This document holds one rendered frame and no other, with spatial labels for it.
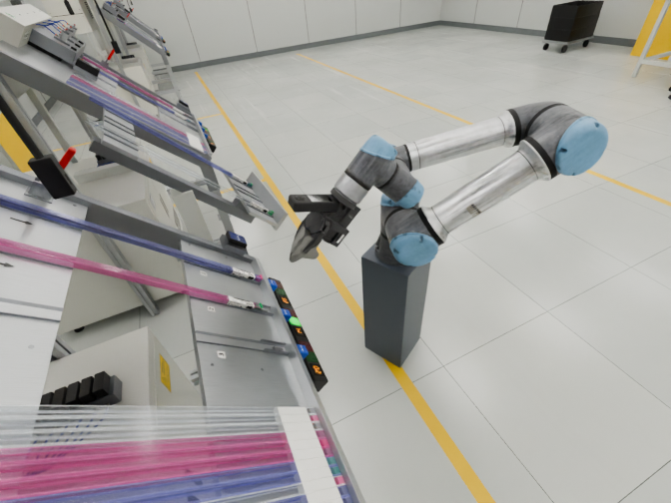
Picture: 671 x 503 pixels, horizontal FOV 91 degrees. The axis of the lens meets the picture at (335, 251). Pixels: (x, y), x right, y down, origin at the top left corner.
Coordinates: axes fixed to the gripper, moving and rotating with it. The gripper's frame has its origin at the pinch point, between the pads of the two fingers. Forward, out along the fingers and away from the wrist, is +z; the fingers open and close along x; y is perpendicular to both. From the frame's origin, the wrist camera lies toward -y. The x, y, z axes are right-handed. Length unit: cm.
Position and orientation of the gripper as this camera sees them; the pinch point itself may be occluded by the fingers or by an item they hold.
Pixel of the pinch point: (291, 256)
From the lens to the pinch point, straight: 82.7
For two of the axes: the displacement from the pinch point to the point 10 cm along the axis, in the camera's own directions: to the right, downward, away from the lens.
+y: 6.8, 3.2, 6.6
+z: -6.0, 7.6, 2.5
